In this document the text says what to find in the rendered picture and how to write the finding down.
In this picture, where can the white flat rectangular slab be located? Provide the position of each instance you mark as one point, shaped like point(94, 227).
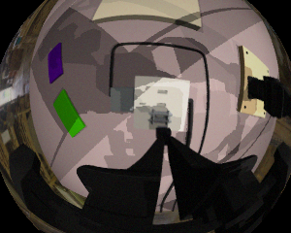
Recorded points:
point(181, 12)

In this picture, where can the purple flat rectangular block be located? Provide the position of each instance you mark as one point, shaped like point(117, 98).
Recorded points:
point(55, 69)

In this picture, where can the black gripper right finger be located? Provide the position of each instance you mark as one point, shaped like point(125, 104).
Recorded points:
point(196, 177)

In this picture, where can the black cable with grey plug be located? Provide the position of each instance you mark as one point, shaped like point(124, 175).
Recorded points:
point(123, 99)

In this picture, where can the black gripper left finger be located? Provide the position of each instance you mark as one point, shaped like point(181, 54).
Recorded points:
point(142, 181)

